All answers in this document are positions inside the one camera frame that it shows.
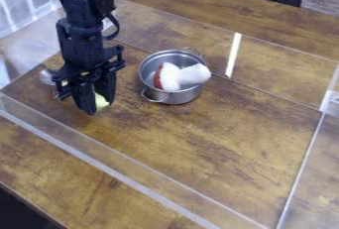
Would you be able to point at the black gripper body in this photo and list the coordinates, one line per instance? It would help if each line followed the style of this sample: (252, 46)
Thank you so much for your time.
(87, 59)

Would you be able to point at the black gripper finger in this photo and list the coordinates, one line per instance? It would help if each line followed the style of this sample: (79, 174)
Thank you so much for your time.
(105, 86)
(85, 98)

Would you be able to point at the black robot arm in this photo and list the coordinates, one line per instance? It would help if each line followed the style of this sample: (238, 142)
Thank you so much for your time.
(86, 13)

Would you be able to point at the white mushroom toy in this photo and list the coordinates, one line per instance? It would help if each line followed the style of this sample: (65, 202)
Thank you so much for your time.
(172, 77)

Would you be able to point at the small metal pot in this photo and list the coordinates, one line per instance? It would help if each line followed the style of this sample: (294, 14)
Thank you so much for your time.
(184, 58)

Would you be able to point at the clear acrylic barrier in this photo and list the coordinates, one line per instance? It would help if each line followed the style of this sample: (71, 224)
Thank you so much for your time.
(312, 206)

